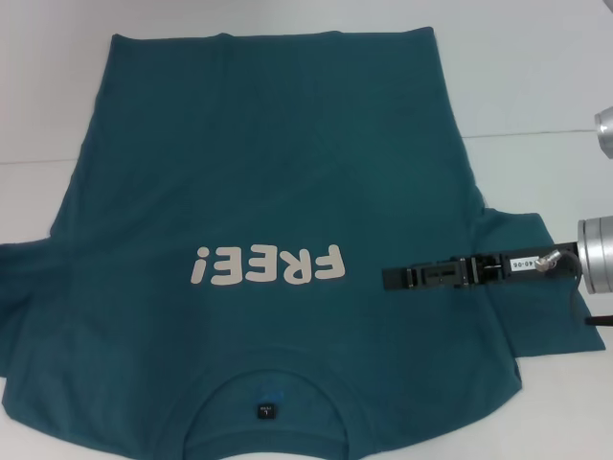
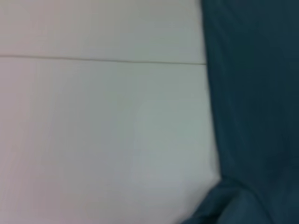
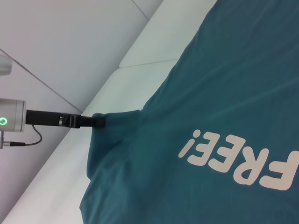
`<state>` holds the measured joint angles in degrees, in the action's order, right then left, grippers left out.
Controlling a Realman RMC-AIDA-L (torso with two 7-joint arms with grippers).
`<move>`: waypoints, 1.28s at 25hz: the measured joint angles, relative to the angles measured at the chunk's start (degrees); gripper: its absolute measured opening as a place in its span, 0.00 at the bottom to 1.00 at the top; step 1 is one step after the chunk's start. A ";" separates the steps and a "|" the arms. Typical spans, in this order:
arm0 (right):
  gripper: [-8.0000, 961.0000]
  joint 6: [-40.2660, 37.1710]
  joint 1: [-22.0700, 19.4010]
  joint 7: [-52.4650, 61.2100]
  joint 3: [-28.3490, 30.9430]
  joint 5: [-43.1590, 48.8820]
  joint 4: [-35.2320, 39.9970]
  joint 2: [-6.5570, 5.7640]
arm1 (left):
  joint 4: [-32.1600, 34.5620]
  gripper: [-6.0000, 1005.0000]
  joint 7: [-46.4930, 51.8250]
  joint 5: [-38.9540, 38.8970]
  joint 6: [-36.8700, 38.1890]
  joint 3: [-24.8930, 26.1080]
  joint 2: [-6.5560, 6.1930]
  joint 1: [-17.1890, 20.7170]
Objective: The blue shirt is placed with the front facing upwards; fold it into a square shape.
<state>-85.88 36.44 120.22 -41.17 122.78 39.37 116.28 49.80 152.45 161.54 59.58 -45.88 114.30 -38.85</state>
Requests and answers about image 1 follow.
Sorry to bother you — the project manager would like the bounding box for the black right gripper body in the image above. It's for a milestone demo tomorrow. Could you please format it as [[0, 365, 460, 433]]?
[[465, 241, 582, 288]]

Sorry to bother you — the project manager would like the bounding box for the teal blue FREE! t-shirt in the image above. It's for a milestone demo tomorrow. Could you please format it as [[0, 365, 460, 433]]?
[[0, 27, 607, 460]]

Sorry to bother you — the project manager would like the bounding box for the right gripper cable with plug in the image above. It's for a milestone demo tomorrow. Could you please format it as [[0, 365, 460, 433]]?
[[534, 246, 613, 328]]

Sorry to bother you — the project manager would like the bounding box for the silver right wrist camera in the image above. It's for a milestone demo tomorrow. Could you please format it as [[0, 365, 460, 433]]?
[[593, 105, 613, 159]]

